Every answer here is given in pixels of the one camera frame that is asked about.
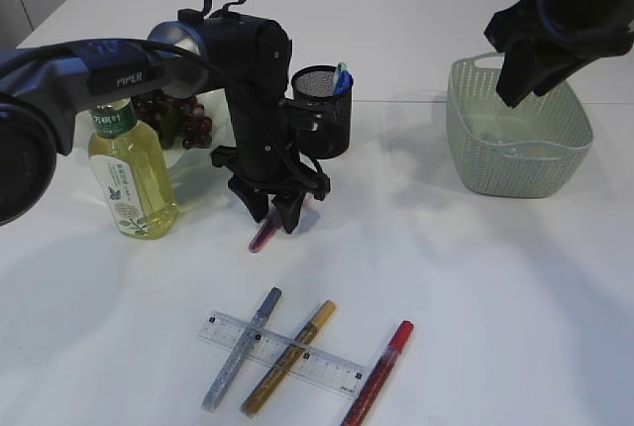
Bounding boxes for blue glitter pen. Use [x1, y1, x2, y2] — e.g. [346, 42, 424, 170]
[201, 287, 281, 412]

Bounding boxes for pink capped scissors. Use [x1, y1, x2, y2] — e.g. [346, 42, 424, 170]
[248, 195, 319, 254]

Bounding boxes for green wavy plastic plate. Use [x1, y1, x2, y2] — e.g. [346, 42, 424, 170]
[163, 90, 235, 184]

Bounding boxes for gold glitter pen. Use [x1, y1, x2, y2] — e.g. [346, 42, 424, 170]
[241, 300, 336, 417]

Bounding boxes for red glitter pen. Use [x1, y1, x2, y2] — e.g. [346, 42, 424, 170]
[341, 320, 414, 426]

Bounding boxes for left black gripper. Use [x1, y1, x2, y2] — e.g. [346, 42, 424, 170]
[200, 14, 330, 234]

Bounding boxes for green woven plastic basket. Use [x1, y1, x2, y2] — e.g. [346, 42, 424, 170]
[446, 53, 594, 199]

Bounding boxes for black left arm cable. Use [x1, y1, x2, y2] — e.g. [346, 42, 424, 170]
[0, 0, 328, 189]

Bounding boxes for clear plastic ruler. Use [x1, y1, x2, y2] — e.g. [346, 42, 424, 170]
[198, 311, 370, 399]

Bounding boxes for clear plastic sheet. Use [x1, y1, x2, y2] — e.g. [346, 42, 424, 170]
[480, 131, 539, 158]

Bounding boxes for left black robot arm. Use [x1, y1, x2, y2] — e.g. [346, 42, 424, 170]
[1, 10, 330, 231]

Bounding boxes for dark red grape bunch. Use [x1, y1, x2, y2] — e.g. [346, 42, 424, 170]
[132, 90, 213, 150]

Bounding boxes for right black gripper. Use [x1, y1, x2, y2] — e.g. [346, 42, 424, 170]
[484, 0, 633, 108]

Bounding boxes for green tea bottle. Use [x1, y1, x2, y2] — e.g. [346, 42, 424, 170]
[88, 98, 179, 240]

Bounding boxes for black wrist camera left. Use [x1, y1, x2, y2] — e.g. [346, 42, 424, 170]
[278, 98, 325, 132]

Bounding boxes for blue capped scissors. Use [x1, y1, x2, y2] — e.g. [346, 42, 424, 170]
[332, 61, 353, 95]

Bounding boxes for black mesh pen holder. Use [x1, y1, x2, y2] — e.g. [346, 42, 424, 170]
[291, 65, 354, 160]

